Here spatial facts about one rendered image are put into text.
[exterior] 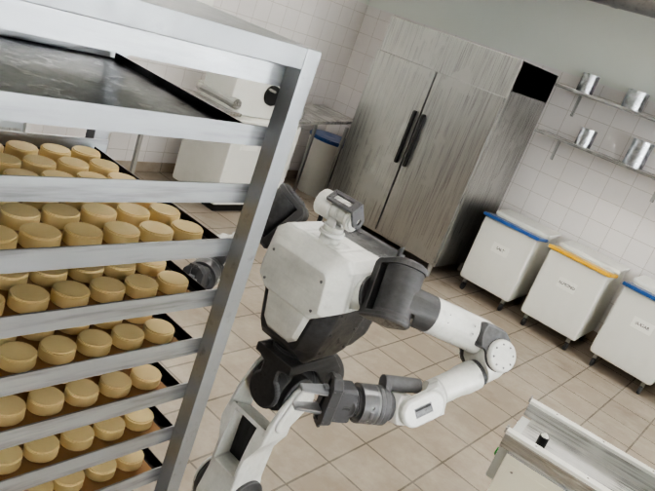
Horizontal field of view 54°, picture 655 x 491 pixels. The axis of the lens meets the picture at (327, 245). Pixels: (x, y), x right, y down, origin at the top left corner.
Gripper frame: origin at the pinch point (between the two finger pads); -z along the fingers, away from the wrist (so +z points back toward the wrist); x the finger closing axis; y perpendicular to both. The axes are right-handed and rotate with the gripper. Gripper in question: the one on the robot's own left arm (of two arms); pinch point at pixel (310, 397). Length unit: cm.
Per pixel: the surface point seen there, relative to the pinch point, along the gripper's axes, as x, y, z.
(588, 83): 95, -362, 337
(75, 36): 63, 31, -58
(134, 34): 65, 28, -52
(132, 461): -7.0, 14.1, -36.0
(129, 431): 0.0, 14.7, -38.1
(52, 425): 10, 27, -51
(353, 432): -113, -135, 104
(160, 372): 10.7, 12.4, -35.3
